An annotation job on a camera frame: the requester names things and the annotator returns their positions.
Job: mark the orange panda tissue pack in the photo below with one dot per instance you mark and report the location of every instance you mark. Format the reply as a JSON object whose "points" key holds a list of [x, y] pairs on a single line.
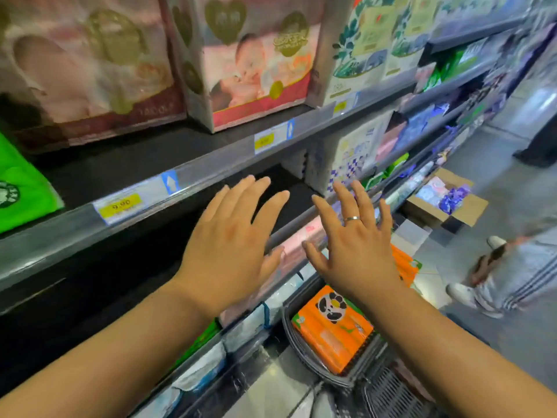
{"points": [[333, 328]]}

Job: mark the pink packs on shelf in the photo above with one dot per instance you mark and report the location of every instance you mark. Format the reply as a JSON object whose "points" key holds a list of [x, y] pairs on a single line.
{"points": [[389, 141]]}

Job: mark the person's right little finger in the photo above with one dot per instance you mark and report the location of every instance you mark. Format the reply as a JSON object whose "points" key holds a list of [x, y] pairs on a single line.
{"points": [[385, 221]]}

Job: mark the grey shopping basket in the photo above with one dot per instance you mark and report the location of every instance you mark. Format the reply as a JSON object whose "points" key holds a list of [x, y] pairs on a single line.
{"points": [[304, 343]]}

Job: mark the person's left thumb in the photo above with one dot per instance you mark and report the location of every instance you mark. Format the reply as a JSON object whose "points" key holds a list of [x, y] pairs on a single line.
{"points": [[272, 265]]}

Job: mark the baby photo diaper pack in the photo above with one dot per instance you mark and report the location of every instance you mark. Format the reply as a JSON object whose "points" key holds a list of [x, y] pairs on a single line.
{"points": [[256, 69]]}

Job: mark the pale pink tissue pack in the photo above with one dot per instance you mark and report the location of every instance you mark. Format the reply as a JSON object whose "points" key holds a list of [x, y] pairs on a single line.
{"points": [[296, 250]]}

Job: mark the person's right forearm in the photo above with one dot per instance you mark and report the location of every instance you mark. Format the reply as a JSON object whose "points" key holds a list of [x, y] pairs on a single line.
{"points": [[457, 365]]}

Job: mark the black shopping basket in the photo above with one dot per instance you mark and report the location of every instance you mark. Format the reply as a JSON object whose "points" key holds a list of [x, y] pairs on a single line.
{"points": [[391, 398]]}

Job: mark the row of white blue packs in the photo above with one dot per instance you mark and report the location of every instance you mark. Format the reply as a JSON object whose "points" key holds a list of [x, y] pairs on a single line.
{"points": [[243, 330]]}

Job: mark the brown cardboard box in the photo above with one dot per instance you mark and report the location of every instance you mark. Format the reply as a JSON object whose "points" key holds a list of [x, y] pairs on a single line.
{"points": [[448, 202]]}

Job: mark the grey metal shelving unit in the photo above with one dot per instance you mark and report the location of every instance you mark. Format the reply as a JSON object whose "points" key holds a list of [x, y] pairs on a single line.
{"points": [[130, 156]]}

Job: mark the yellow price label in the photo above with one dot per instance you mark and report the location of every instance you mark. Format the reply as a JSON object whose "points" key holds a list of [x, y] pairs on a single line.
{"points": [[265, 140], [341, 106], [119, 205]]}

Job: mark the blue packs on shelf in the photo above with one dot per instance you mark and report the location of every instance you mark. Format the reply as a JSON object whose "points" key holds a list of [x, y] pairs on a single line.
{"points": [[420, 121]]}

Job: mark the white leaf print diaper pack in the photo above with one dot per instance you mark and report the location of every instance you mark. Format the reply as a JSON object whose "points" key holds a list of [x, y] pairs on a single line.
{"points": [[361, 43]]}

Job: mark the person's left forearm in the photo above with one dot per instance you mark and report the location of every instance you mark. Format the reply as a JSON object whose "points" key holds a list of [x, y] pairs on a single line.
{"points": [[108, 365]]}

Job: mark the green packs on shelf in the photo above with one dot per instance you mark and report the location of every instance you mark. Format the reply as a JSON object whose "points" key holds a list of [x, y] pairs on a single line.
{"points": [[452, 60]]}

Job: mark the large pink diaper pack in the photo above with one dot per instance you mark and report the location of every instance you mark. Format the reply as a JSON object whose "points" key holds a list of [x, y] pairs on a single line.
{"points": [[87, 69]]}

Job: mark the person's left little finger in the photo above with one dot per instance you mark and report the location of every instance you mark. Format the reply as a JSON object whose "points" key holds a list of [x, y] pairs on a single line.
{"points": [[215, 204]]}

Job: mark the bright green soft pack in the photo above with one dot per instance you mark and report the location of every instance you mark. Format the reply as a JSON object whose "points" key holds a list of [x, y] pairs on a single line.
{"points": [[21, 191]]}

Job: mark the person's left middle finger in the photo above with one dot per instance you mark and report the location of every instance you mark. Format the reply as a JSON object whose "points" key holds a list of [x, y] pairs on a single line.
{"points": [[256, 200]]}

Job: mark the person's right thumb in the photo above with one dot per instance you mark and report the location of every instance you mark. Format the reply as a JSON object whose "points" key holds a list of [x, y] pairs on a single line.
{"points": [[315, 259]]}

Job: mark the person's left hand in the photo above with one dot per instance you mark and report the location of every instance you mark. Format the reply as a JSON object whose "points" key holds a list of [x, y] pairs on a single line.
{"points": [[226, 248]]}

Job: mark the white blue checked pack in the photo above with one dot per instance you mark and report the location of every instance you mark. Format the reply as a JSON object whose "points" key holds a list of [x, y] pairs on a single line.
{"points": [[348, 156]]}

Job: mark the person's right middle finger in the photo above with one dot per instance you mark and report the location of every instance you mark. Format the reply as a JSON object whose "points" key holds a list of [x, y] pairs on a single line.
{"points": [[346, 204]]}

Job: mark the person's right hand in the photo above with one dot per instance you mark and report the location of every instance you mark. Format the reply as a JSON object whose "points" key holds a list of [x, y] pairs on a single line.
{"points": [[359, 261]]}

